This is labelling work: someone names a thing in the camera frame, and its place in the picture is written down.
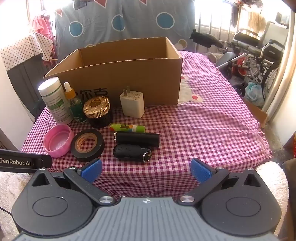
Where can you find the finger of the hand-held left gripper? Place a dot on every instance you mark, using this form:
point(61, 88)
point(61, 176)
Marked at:
point(23, 162)

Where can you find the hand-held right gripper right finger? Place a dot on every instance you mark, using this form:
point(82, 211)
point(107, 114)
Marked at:
point(200, 171)

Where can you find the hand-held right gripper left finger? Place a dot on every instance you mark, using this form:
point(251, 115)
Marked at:
point(92, 170)

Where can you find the black tape roll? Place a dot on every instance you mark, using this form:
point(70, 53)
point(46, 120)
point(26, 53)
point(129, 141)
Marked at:
point(92, 154)

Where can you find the pink plastic lid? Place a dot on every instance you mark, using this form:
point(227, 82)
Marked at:
point(56, 141)

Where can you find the black key fob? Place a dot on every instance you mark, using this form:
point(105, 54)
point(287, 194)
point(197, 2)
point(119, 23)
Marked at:
point(129, 151)

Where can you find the black cylinder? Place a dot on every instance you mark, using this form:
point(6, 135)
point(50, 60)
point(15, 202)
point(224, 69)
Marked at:
point(138, 138)

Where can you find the gold-lid black jar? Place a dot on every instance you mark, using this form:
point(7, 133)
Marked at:
point(96, 106)

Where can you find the white plug charger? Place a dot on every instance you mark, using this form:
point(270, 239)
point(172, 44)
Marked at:
point(133, 104)

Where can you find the brown cardboard box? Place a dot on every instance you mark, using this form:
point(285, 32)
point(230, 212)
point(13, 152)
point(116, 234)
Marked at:
point(143, 76)

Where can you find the red checked tablecloth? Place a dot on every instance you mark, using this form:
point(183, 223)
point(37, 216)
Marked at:
point(196, 129)

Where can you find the white furniture panel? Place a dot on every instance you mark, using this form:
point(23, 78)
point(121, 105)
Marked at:
point(11, 111)

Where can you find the green dropper bottle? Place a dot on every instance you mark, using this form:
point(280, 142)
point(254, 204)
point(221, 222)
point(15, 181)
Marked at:
point(77, 109)

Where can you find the white plastic bottle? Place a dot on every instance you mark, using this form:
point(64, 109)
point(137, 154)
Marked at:
point(55, 102)

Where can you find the dark grey cabinet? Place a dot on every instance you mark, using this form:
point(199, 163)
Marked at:
point(25, 88)

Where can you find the white fluffy rug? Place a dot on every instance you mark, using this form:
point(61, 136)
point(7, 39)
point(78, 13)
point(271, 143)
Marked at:
point(275, 185)

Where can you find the flat cardboard piece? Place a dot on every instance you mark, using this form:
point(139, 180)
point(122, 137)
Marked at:
point(256, 112)

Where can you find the blue plastic bag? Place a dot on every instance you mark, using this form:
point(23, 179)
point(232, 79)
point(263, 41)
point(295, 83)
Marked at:
point(254, 92)

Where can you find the white dotted cloth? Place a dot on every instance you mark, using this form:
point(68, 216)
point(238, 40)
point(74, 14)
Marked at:
point(18, 51)

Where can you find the wheelchair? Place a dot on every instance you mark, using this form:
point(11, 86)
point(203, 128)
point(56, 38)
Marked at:
point(256, 53)

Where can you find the black padded seat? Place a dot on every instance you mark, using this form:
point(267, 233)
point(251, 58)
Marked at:
point(205, 38)

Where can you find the pink garment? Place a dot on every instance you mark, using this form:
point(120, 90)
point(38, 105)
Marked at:
point(41, 23)

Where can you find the beige hanging garment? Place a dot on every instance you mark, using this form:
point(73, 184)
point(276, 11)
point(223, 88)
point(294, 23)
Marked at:
point(256, 19)

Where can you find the blue printed curtain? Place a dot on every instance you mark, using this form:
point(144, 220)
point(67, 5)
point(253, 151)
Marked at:
point(138, 14)

